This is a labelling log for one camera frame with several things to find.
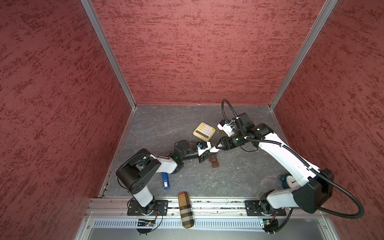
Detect right circuit board with wires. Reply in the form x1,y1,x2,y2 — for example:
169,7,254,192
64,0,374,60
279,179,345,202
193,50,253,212
263,209,294,235

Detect yellow calculator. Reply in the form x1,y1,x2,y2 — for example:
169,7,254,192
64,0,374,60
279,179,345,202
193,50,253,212
193,123,216,142

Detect brown weekly pill organizer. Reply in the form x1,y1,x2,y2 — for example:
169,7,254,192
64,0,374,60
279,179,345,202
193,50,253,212
209,155,220,169

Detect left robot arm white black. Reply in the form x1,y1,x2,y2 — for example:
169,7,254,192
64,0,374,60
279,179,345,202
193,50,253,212
116,140,219,211

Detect plaid glasses case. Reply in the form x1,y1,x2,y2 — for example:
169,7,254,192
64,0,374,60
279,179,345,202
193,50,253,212
178,192,195,229

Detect teal alarm clock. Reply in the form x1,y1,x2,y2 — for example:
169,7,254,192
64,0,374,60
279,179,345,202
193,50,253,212
280,174,300,189

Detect corner aluminium profile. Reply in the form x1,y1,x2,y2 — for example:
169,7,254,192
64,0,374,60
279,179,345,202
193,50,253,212
269,0,338,111
81,0,137,111

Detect right corner aluminium profile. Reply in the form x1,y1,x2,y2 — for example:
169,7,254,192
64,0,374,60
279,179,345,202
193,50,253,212
269,0,338,111

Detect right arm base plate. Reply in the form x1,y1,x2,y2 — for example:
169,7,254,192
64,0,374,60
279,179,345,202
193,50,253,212
244,200,287,217

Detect aluminium front rail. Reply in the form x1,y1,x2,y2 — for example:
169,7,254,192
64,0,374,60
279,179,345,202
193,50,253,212
75,198,340,240

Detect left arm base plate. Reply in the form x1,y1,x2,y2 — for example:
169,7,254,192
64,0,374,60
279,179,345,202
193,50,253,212
127,199,169,217

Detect circuit board with wires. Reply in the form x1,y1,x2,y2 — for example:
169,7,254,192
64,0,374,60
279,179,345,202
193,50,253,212
136,207,164,235
263,209,294,235

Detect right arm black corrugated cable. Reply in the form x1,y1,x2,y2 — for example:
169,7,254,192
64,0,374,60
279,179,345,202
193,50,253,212
221,98,365,219

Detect white pill bottle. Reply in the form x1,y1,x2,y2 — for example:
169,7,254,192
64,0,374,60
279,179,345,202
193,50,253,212
209,146,220,153

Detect left corner aluminium profile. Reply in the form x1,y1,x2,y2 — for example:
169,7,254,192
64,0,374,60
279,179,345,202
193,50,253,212
81,0,137,111

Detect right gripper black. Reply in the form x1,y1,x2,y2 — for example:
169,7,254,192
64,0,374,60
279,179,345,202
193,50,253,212
214,129,248,151

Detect left circuit board with wires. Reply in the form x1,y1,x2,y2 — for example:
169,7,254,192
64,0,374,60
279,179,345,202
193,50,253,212
136,207,164,235

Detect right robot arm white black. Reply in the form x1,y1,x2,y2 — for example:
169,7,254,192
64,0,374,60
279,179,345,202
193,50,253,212
215,121,334,216

